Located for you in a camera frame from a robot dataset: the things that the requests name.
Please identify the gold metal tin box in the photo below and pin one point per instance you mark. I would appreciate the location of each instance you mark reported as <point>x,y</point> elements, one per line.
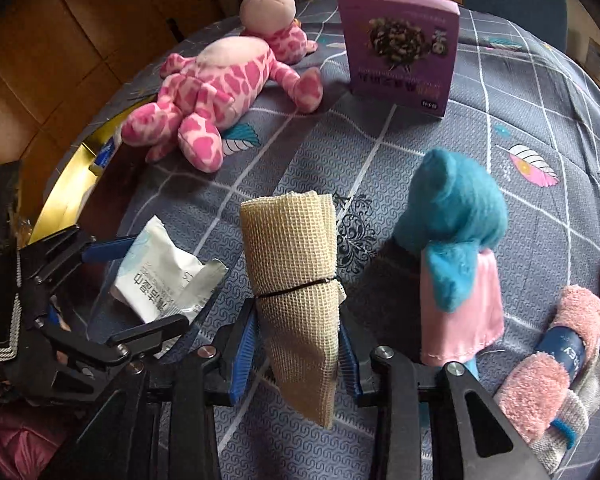
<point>77,180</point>

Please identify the grey checked bed sheet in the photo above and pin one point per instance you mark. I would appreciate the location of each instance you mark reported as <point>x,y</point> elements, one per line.
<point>521,108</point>

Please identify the beige mesh cloth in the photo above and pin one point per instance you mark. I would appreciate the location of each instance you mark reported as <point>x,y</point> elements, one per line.
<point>290,247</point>

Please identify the grey knitted glove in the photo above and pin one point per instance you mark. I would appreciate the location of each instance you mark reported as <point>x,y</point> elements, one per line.
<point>581,403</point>

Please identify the wooden wardrobe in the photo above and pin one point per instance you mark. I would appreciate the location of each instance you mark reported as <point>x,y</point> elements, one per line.
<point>61,61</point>

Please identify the pink rolled socks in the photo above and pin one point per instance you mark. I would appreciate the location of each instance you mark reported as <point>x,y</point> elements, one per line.
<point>535,390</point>

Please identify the purple cardboard box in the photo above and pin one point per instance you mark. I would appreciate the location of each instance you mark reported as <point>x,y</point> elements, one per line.
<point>402,51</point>

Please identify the white tissue packet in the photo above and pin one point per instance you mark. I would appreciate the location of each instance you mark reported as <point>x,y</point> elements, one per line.
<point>156,279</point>

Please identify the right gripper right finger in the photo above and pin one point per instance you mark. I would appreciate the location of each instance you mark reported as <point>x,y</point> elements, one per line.
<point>379,377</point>

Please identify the pink spotted plush toy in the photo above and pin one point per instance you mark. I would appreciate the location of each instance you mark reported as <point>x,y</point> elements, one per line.
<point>203,96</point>

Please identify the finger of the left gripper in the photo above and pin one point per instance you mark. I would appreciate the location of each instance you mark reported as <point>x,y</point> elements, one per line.
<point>101,251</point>
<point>145,332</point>

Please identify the blue plush toy pink dress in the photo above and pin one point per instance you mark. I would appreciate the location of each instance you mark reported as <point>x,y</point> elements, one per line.
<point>454,218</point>

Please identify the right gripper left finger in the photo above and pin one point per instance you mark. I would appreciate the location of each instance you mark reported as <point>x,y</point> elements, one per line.
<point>213,375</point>

